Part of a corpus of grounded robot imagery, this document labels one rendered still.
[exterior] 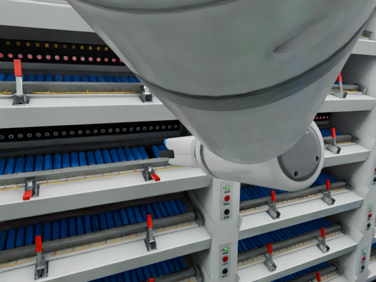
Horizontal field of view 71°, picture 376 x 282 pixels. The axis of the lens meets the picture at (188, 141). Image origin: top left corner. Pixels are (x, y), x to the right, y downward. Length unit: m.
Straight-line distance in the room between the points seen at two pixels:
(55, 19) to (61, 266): 0.56
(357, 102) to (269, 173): 0.89
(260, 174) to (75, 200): 0.49
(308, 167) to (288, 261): 0.86
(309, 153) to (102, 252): 0.61
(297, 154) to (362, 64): 1.01
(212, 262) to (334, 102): 0.67
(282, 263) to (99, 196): 0.72
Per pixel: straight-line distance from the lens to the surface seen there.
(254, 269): 1.06
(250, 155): 0.15
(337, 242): 1.32
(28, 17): 0.65
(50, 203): 0.68
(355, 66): 1.29
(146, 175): 0.69
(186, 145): 0.41
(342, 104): 1.08
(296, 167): 0.29
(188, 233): 0.84
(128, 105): 0.64
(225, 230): 0.85
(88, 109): 0.63
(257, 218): 0.95
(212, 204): 0.79
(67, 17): 0.65
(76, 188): 0.68
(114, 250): 0.79
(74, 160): 0.74
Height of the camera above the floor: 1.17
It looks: 11 degrees down
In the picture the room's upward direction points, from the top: straight up
